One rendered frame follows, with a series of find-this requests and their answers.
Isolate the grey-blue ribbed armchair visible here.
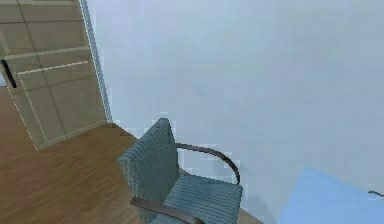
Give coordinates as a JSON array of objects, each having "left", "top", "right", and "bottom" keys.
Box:
[{"left": 117, "top": 117, "right": 244, "bottom": 224}]

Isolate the beige panelled room door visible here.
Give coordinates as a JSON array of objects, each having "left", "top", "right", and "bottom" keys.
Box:
[{"left": 0, "top": 0, "right": 113, "bottom": 152}]

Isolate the light blue table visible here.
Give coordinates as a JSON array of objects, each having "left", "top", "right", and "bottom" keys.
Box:
[{"left": 275, "top": 167, "right": 384, "bottom": 224}]

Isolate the black door handle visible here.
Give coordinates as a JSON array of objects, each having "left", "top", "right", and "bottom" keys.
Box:
[{"left": 0, "top": 59, "right": 18, "bottom": 89}]

